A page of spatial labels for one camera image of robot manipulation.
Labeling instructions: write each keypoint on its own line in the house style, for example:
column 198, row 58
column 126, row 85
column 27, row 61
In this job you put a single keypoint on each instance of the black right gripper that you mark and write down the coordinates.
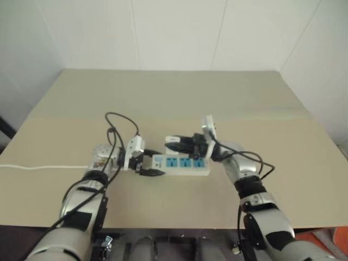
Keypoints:
column 199, row 146

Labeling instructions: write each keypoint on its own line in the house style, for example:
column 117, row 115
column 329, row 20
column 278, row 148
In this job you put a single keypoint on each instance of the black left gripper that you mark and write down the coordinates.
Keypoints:
column 136, row 164

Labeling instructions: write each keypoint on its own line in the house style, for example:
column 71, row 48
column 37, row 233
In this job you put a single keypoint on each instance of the white charger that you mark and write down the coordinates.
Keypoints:
column 171, row 139

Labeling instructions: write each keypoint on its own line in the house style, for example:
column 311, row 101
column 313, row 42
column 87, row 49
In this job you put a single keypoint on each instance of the white power strip blue sockets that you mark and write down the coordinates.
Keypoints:
column 187, row 171

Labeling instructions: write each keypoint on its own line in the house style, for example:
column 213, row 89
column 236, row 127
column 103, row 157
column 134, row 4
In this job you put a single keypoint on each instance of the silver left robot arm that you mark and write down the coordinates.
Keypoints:
column 79, row 206

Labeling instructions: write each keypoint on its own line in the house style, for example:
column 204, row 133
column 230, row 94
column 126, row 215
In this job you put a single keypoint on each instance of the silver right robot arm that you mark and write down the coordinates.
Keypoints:
column 244, row 166

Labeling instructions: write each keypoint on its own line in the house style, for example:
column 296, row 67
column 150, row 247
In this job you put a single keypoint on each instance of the silver metal clamp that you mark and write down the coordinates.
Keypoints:
column 107, row 241

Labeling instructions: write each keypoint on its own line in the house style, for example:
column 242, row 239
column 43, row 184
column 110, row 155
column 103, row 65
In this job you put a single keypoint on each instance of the small white connector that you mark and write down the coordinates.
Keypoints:
column 235, row 249

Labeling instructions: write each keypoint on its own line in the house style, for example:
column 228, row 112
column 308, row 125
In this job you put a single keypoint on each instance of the black object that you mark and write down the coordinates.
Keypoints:
column 6, row 130

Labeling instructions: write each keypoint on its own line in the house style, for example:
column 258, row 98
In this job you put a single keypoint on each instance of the orange object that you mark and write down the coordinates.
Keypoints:
column 342, row 240

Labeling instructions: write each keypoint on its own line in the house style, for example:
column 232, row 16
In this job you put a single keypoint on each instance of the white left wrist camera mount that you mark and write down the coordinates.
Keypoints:
column 134, row 146

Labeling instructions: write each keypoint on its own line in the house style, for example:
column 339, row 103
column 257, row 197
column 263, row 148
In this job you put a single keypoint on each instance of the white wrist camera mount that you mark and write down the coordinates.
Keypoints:
column 208, row 126
column 134, row 146

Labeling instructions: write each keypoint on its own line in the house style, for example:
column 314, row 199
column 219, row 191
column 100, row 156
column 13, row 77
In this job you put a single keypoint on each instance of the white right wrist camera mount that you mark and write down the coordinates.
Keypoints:
column 208, row 126

